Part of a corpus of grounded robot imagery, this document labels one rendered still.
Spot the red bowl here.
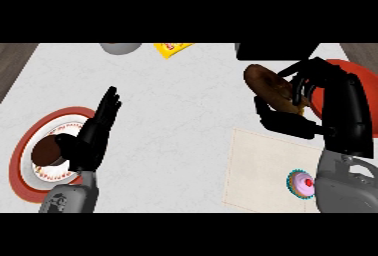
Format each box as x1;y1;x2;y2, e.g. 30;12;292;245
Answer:
308;58;378;138

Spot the red rimmed white plate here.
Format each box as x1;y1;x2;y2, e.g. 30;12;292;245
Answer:
7;106;97;205

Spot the pink frosted cupcake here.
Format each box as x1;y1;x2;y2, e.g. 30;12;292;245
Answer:
284;168;317;201

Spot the beige placemat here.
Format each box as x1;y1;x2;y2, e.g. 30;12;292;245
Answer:
221;128;326;214

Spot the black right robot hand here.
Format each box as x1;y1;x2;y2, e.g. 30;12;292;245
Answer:
252;57;374;159

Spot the yellow packet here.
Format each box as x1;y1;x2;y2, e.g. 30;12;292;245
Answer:
151;42;194;60

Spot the chocolate cupcake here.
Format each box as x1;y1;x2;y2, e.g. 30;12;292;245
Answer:
30;134;69;167

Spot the grey round container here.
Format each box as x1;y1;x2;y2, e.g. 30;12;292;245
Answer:
98;42;143;56

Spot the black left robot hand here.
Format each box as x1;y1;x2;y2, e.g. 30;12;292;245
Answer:
53;86;122;174

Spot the black appliance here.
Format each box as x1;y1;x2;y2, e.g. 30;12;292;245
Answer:
234;42;321;62

